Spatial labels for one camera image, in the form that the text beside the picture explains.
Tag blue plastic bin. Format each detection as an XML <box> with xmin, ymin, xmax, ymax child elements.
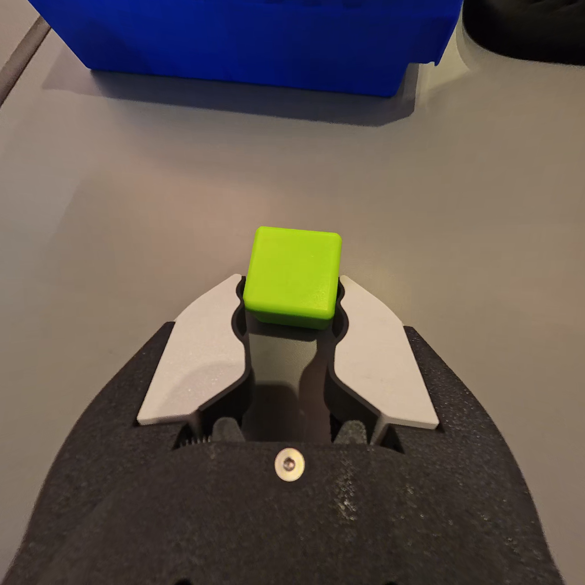
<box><xmin>28</xmin><ymin>0</ymin><xmax>464</xmax><ymax>98</ymax></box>

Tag green magnetic cube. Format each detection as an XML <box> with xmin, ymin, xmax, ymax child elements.
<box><xmin>243</xmin><ymin>227</ymin><xmax>343</xmax><ymax>330</ymax></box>

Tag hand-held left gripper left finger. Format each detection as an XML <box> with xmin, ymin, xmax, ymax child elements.
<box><xmin>137</xmin><ymin>275</ymin><xmax>253</xmax><ymax>441</ymax></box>

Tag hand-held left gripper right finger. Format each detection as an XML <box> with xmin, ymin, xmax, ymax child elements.
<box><xmin>329</xmin><ymin>277</ymin><xmax>441</xmax><ymax>443</ymax></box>

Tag black textured mat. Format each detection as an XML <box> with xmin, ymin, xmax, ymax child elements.
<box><xmin>462</xmin><ymin>0</ymin><xmax>585</xmax><ymax>65</ymax></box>

